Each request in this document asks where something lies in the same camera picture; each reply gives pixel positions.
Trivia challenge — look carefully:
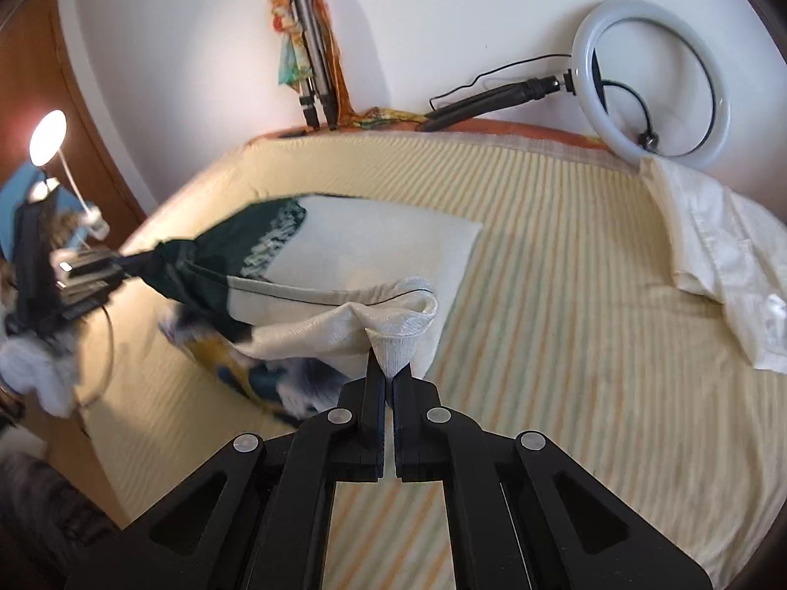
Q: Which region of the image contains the black ring light cable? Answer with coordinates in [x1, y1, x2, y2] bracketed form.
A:
[428, 51, 576, 115]

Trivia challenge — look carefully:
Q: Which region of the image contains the orange bed sheet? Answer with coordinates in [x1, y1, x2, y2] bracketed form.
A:
[245, 117, 611, 151]

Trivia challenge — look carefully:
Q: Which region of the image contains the right forearm in black sleeve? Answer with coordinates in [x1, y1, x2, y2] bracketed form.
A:
[1, 453, 119, 589]

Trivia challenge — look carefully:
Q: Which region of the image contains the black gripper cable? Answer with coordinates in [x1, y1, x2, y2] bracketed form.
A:
[73, 302, 118, 411]

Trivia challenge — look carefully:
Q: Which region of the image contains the white desk lamp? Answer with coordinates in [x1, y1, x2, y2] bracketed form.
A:
[27, 108, 112, 241]

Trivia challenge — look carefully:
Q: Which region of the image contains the left hand in grey glove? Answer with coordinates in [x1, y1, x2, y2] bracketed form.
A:
[0, 324, 80, 418]

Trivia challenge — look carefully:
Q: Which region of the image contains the white ring light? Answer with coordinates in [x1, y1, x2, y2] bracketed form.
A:
[570, 0, 731, 171]

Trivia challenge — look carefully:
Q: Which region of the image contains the black ring light stand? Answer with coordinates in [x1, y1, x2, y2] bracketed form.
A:
[419, 71, 574, 132]

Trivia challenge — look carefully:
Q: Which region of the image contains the folded tripod with colourful cloth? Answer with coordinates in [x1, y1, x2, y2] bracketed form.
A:
[268, 0, 425, 132]

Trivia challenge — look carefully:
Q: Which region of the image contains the white shirt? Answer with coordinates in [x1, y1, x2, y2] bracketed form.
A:
[640, 156, 786, 374]

